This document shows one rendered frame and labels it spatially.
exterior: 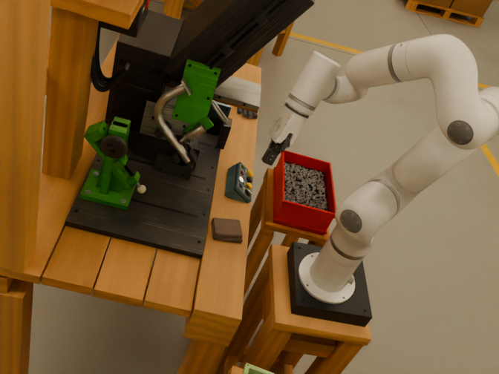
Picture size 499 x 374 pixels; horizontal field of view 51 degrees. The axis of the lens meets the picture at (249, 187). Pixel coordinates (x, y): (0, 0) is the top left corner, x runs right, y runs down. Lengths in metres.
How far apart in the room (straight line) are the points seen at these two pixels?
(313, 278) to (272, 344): 0.25
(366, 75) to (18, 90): 0.77
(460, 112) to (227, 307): 0.82
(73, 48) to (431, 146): 0.95
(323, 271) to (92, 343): 1.19
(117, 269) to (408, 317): 1.97
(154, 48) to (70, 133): 0.41
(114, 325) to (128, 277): 0.97
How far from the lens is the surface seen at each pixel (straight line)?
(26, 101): 1.15
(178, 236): 1.66
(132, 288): 1.53
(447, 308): 3.36
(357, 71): 1.32
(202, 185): 1.85
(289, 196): 1.98
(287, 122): 1.42
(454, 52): 1.22
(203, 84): 1.77
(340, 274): 1.62
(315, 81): 1.42
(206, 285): 1.56
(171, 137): 1.80
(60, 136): 1.69
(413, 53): 1.24
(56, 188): 1.76
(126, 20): 1.33
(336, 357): 1.82
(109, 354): 2.43
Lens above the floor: 2.11
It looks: 39 degrees down
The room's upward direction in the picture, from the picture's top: 22 degrees clockwise
